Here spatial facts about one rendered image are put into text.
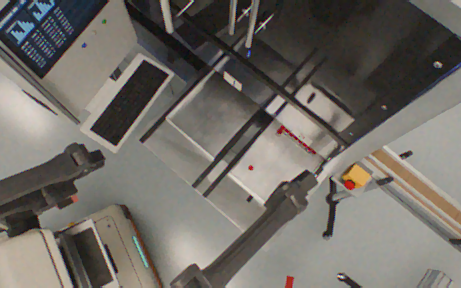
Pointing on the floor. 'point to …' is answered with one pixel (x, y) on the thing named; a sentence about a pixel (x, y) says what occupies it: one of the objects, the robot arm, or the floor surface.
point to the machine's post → (416, 111)
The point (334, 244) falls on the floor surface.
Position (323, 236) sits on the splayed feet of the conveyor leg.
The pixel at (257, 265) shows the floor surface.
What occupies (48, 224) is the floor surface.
